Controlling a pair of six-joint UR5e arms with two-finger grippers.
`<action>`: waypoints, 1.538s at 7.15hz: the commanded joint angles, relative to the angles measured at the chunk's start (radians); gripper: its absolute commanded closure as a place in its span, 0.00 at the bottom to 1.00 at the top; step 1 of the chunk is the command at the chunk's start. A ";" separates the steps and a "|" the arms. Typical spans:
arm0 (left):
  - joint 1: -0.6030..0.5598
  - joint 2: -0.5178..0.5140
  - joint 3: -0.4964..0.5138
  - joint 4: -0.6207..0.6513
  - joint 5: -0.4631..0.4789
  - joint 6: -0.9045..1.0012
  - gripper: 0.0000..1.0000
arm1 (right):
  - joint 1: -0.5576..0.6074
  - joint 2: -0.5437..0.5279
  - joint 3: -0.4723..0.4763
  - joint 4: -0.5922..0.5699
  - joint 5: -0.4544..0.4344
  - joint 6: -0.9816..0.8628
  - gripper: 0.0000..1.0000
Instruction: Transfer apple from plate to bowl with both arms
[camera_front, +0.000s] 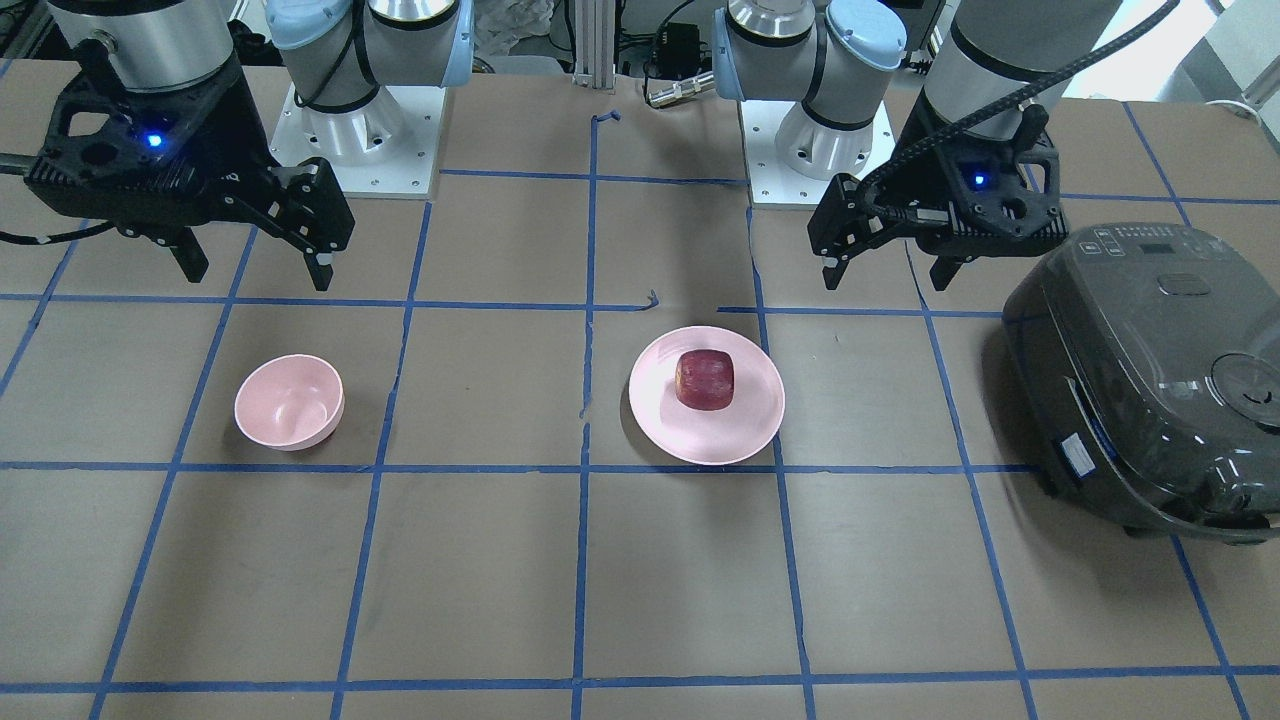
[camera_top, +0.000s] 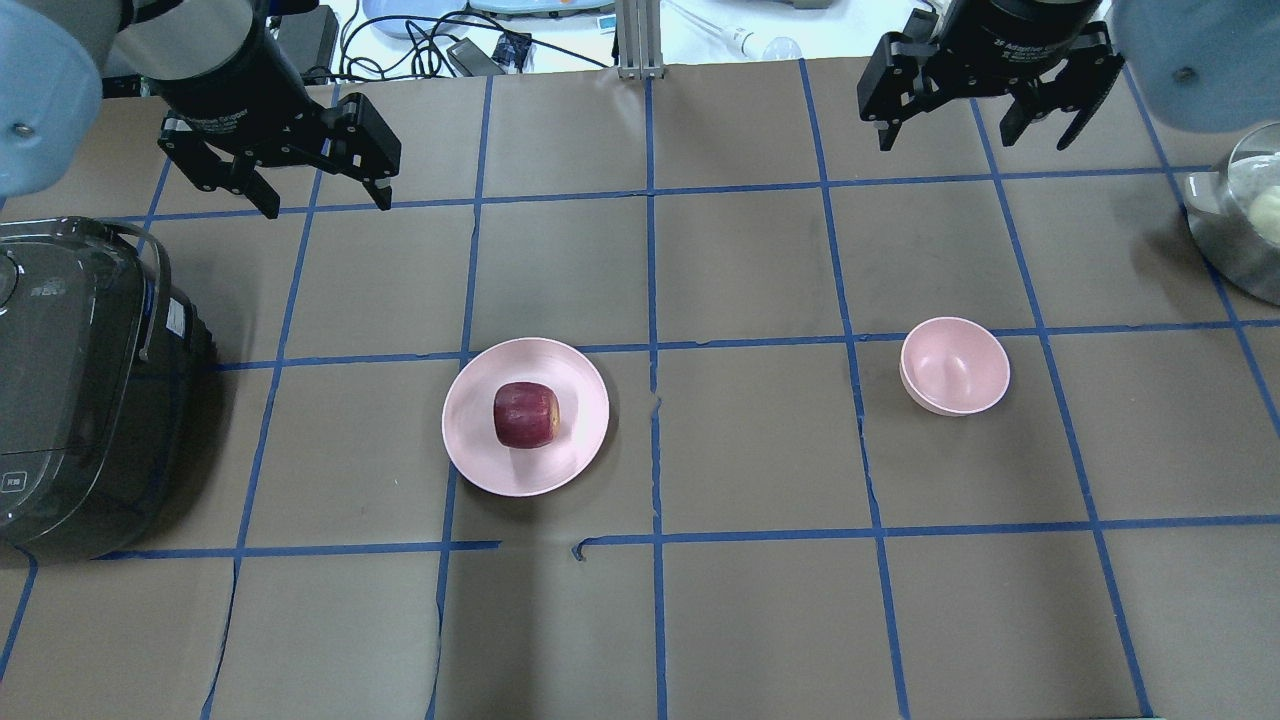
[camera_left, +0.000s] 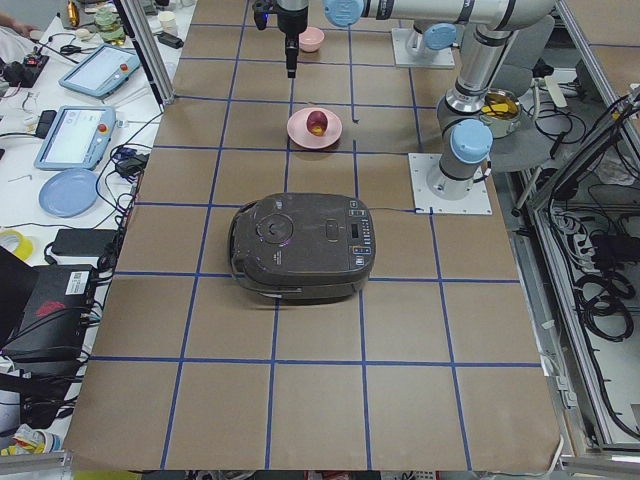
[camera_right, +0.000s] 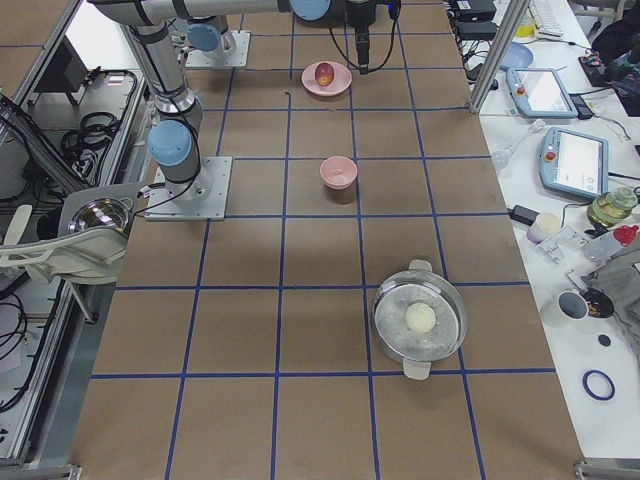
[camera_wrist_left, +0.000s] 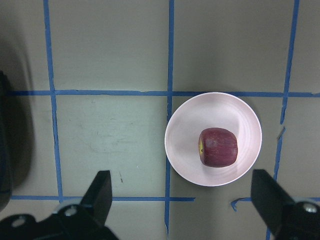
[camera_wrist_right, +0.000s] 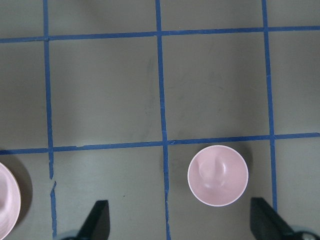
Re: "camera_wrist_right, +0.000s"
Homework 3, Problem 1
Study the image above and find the pink plate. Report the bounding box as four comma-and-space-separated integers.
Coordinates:
0, 163, 22, 240

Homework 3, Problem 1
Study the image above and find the pink bowl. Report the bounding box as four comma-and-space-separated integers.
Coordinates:
187, 145, 249, 207

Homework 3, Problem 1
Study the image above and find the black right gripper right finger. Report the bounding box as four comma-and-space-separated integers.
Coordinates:
250, 197, 297, 240

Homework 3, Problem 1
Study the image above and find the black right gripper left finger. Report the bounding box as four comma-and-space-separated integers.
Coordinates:
75, 200, 111, 240

